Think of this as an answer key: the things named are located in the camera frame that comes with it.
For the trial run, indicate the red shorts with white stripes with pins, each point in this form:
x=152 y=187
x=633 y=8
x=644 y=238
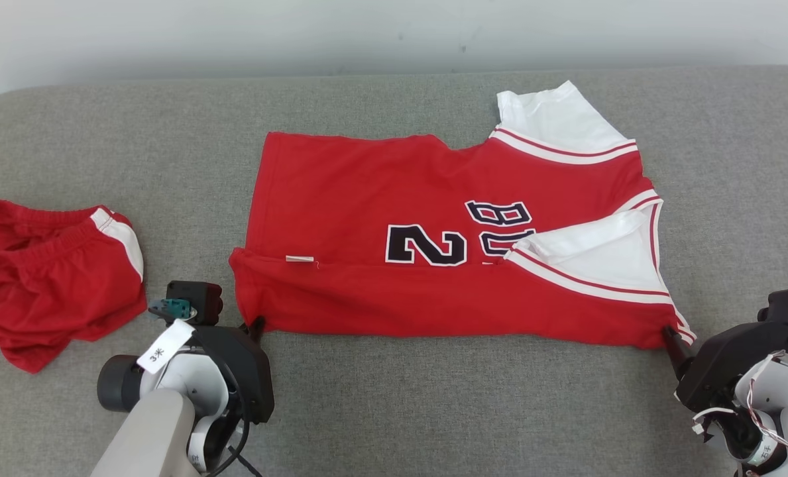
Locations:
x=42 y=285

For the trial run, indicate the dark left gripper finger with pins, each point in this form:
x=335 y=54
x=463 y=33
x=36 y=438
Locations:
x=258 y=329

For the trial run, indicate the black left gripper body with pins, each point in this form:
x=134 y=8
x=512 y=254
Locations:
x=248 y=377

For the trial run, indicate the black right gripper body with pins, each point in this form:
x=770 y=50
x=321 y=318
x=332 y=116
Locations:
x=725 y=361

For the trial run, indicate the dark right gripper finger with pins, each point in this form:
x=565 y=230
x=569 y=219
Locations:
x=680 y=348

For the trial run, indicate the red white basketball jersey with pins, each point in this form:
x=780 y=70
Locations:
x=394 y=192

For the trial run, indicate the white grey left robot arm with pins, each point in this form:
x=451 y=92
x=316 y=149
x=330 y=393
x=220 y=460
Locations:
x=155 y=430

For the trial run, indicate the teal left camera connector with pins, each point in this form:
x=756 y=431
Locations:
x=171 y=309

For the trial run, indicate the white paper label tag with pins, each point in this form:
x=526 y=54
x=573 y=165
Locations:
x=165 y=346

